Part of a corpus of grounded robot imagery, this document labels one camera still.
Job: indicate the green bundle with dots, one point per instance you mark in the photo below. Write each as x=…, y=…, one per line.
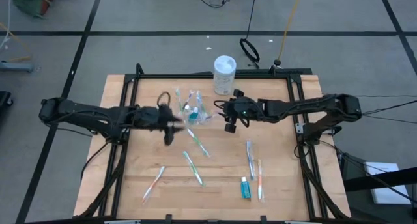
x=31, y=2

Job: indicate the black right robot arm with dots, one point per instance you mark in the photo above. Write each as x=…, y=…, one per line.
x=293, y=108

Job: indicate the grey floor stand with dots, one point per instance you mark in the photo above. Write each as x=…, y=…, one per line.
x=16, y=67

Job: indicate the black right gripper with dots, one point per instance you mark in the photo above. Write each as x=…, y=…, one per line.
x=241, y=108

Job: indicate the teal mouthwash bottle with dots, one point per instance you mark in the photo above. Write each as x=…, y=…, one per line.
x=245, y=189
x=193, y=117

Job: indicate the orange toothbrush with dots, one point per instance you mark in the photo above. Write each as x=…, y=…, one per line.
x=260, y=181
x=153, y=185

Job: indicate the blue toothbrush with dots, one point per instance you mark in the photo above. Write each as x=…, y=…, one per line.
x=250, y=160
x=199, y=102

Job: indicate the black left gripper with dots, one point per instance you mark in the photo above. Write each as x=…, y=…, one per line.
x=148, y=118

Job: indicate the white paper sheet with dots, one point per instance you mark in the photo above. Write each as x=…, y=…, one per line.
x=387, y=185

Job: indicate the purple toothbrush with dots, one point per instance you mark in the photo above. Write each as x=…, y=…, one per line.
x=189, y=97

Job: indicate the black table frame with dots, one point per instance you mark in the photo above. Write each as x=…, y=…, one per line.
x=163, y=76

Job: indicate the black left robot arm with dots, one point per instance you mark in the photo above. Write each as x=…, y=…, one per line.
x=81, y=111

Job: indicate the green toothbrush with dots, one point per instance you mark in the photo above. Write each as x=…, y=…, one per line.
x=198, y=142
x=193, y=168
x=178, y=100

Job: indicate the white wipes canister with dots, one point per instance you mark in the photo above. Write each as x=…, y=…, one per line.
x=224, y=74

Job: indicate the silver mounting bracket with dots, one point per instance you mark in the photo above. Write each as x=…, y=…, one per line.
x=300, y=128

